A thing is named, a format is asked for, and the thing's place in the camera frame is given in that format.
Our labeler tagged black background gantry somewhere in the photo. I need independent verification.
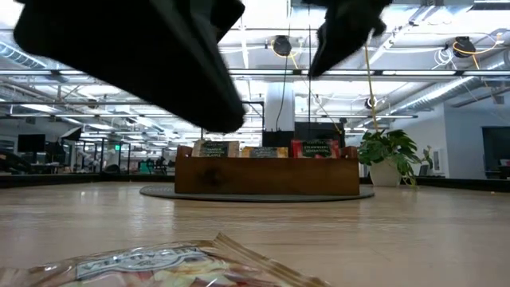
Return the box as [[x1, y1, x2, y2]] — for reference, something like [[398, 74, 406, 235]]
[[241, 100, 266, 140]]

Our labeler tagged wooden three-compartment tray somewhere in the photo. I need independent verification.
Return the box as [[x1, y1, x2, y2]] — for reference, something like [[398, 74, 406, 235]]
[[174, 145, 361, 196]]

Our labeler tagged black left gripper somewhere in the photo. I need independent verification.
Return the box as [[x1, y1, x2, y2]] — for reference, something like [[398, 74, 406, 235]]
[[14, 0, 247, 135]]

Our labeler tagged black perforated computer case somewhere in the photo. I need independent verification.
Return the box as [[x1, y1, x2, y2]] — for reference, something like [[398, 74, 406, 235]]
[[293, 121, 346, 141]]

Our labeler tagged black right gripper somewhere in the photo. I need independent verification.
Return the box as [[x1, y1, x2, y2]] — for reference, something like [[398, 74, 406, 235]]
[[302, 0, 394, 79]]

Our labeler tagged white wall picture frame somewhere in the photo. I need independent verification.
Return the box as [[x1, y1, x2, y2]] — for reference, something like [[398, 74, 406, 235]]
[[432, 147, 444, 175]]

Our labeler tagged orange tea packet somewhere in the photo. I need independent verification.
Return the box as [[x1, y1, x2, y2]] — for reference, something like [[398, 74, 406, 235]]
[[241, 146, 289, 159]]

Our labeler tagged black background monitor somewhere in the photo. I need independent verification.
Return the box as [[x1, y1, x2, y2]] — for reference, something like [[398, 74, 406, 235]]
[[17, 133, 46, 153]]

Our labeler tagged potted green plant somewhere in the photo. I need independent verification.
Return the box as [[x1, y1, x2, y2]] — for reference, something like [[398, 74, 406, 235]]
[[357, 128, 434, 188]]

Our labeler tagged black aluminium table frame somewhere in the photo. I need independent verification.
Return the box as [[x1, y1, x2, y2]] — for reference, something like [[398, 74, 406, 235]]
[[0, 172, 510, 192]]

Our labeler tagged black ceiling cable reel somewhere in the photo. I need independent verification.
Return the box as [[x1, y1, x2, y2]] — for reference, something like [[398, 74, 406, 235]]
[[273, 34, 293, 57], [445, 34, 477, 59]]

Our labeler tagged grey round mat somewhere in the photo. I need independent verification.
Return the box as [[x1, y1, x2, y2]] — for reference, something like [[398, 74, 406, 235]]
[[139, 183, 376, 203]]

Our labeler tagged yellow cable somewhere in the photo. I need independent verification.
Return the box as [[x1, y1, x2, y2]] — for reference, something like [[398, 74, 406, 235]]
[[363, 43, 379, 132]]

